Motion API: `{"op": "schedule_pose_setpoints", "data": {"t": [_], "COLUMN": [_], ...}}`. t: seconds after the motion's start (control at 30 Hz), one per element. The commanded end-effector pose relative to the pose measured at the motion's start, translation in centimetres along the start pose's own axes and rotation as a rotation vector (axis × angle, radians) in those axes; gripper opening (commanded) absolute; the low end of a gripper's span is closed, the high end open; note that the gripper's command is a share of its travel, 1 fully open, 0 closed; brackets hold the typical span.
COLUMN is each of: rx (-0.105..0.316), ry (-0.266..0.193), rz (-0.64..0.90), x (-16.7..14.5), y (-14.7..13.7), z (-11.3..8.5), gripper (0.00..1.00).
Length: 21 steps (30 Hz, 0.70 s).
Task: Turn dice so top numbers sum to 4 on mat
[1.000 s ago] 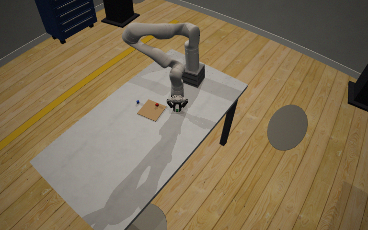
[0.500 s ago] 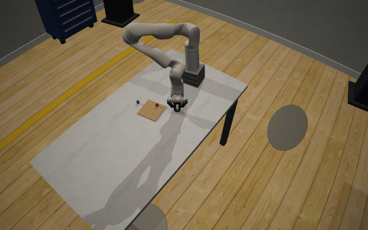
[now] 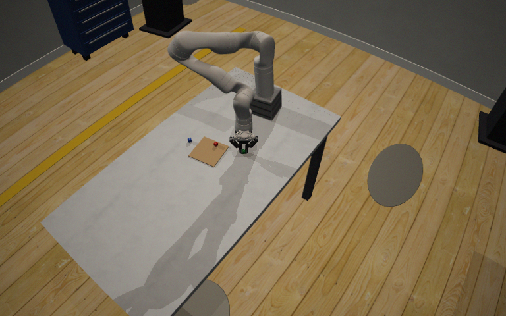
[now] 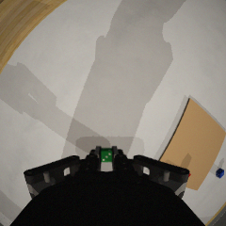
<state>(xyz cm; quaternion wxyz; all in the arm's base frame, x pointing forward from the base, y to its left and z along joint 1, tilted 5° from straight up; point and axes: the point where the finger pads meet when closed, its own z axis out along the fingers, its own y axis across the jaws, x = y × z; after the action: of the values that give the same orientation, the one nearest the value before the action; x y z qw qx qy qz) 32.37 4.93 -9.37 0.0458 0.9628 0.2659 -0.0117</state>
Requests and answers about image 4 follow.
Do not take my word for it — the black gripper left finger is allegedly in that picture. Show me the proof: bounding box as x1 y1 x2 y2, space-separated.
24 146 102 199

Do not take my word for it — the blue die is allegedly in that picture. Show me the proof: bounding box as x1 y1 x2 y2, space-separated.
216 168 224 178

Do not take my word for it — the green die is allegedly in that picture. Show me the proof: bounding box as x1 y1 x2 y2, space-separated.
101 148 112 162

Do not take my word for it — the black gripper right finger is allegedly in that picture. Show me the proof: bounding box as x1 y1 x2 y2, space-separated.
112 146 189 199

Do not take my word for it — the tan flat mat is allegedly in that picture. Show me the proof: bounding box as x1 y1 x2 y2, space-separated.
158 98 226 190

